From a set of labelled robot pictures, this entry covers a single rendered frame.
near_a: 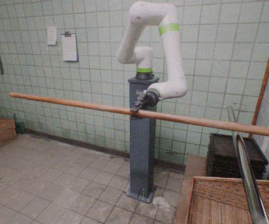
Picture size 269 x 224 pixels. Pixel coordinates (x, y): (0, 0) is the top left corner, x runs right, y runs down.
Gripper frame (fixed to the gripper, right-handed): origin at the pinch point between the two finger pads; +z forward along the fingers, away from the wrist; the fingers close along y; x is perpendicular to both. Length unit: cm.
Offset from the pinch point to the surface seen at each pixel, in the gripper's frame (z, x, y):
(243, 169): 21.9, -38.4, 2.4
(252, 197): 31.8, -38.5, 2.2
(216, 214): -16, -43, 61
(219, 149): -42, -41, 35
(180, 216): -8, -24, 62
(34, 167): -59, 158, 120
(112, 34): -121, 73, -35
